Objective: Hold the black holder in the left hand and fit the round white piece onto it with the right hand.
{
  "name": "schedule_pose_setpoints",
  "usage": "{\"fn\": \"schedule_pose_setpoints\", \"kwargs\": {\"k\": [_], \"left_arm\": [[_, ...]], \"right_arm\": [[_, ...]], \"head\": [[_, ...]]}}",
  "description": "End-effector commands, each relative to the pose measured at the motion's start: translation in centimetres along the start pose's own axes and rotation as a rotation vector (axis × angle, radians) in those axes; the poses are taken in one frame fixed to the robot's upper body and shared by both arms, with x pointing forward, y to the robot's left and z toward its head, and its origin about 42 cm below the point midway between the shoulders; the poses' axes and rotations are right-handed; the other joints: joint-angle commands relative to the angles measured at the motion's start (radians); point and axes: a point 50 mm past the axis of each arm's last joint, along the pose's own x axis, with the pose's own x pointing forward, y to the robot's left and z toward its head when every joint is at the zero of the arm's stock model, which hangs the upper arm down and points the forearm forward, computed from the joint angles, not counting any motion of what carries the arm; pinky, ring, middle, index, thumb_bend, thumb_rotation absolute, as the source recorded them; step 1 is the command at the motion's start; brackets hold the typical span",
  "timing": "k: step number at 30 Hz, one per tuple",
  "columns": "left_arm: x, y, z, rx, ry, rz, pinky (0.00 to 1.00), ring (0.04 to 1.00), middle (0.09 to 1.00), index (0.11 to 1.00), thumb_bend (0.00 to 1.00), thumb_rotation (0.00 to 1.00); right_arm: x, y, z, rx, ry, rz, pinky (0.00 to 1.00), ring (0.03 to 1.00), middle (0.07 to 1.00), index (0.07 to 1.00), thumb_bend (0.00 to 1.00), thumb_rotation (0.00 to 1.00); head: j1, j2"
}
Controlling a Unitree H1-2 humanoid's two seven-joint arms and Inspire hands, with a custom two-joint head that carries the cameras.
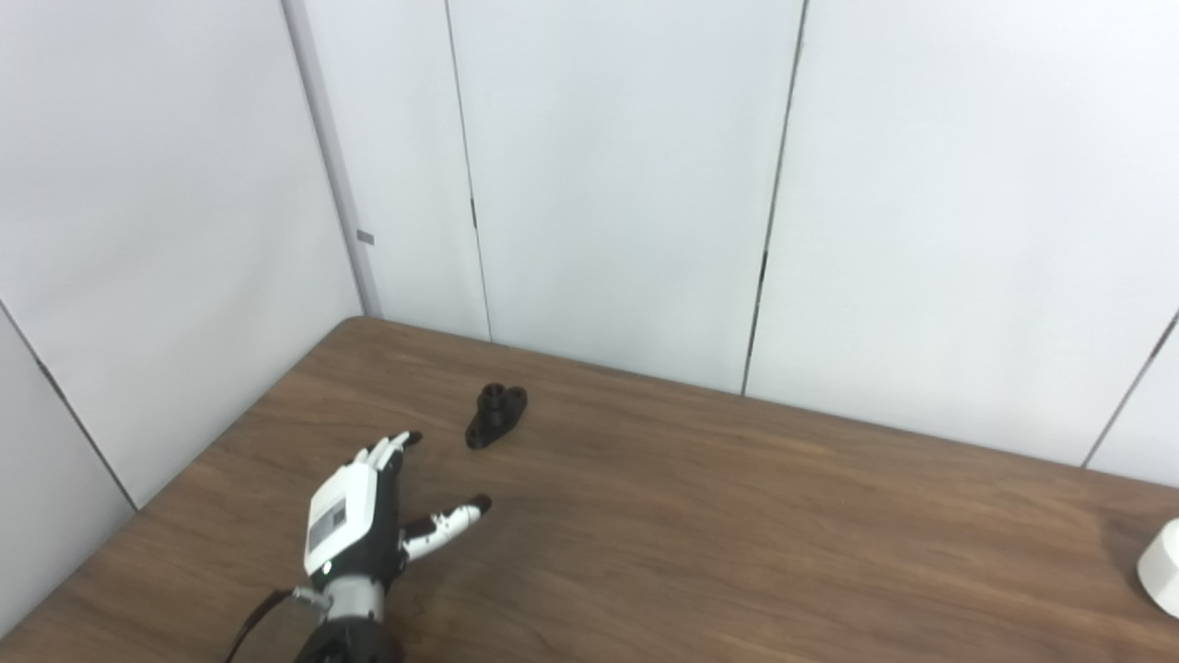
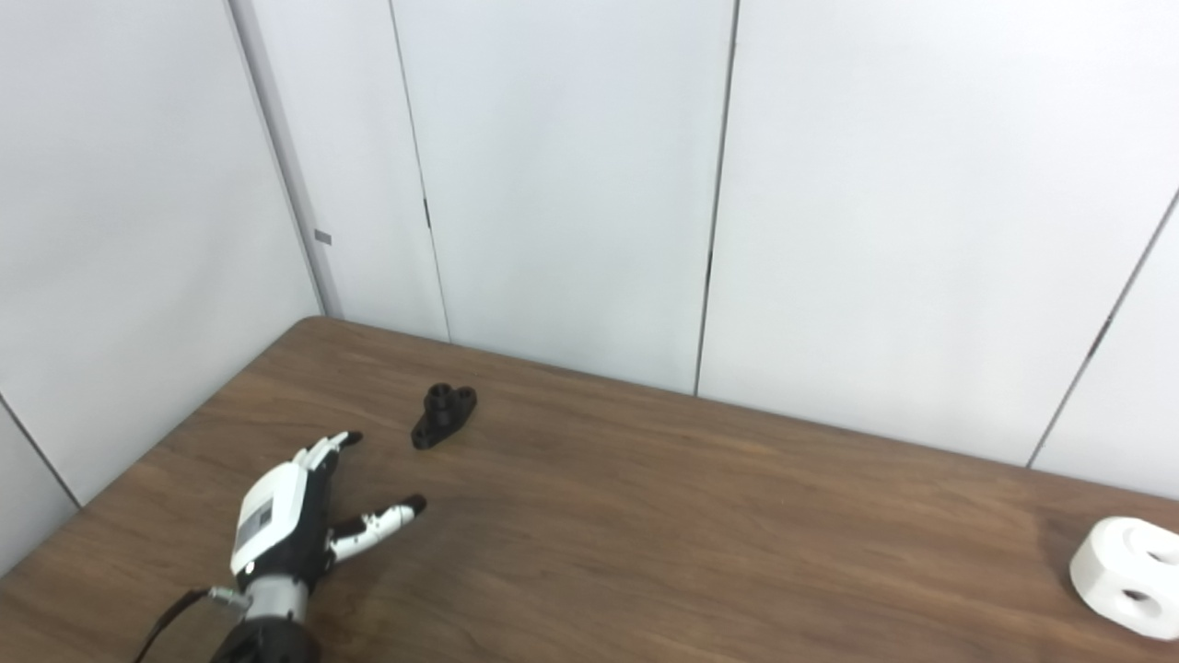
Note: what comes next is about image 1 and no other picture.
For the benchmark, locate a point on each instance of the round white plastic piece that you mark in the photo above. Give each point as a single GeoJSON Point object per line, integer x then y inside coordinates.
{"type": "Point", "coordinates": [1162, 571]}

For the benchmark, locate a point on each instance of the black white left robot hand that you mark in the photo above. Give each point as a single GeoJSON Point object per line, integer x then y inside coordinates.
{"type": "Point", "coordinates": [355, 525]}

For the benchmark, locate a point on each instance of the black plastic holder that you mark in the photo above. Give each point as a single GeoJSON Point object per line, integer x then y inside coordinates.
{"type": "Point", "coordinates": [493, 419]}

